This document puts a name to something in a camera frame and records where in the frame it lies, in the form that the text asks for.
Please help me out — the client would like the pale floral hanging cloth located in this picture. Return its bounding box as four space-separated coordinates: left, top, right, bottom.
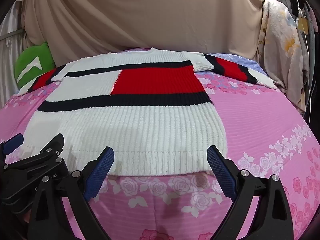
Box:
258 0 311 114

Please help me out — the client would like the yellow tag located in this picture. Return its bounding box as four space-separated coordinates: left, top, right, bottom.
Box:
298 17 310 34

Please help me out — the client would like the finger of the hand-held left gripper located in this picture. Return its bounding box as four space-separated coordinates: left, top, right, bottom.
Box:
37 133 65 161
0 133 24 157

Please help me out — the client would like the beige hanging cloth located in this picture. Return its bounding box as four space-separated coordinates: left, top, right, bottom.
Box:
21 0 266 63

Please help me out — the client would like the grey metal rod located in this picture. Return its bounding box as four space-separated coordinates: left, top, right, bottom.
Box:
0 29 27 41

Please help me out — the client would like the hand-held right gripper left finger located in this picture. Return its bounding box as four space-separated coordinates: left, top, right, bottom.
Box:
28 146 115 240

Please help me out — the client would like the white patterned curtain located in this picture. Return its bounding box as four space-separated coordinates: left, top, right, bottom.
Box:
0 1 27 110

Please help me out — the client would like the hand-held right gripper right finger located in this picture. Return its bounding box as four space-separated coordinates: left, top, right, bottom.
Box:
207 145 294 240

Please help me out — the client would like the white red navy knit sweater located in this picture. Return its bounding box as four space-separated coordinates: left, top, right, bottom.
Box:
16 47 278 177

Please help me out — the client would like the pink floral bed sheet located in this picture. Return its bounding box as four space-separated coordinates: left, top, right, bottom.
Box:
0 47 320 240

